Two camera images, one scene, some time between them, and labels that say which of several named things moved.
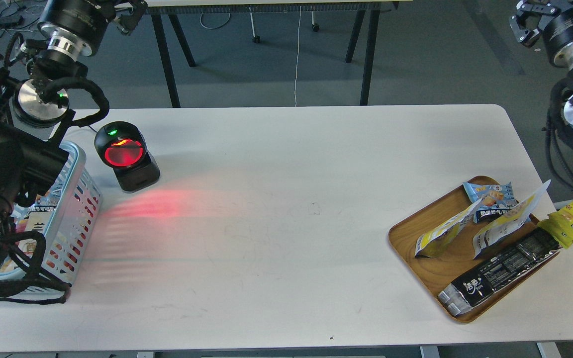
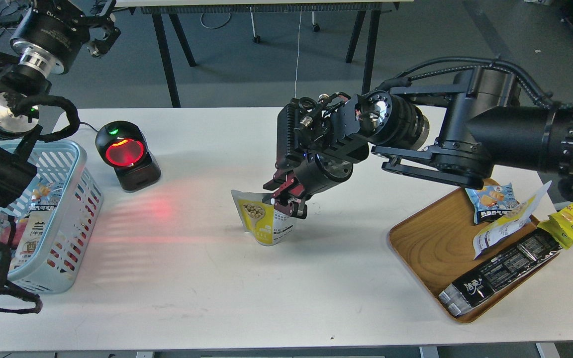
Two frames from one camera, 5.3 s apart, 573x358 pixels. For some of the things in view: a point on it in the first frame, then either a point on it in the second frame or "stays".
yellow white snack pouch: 429,243 -> 267,225
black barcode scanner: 121,145 stays
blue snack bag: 496,199 stays
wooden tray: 436,271 stays
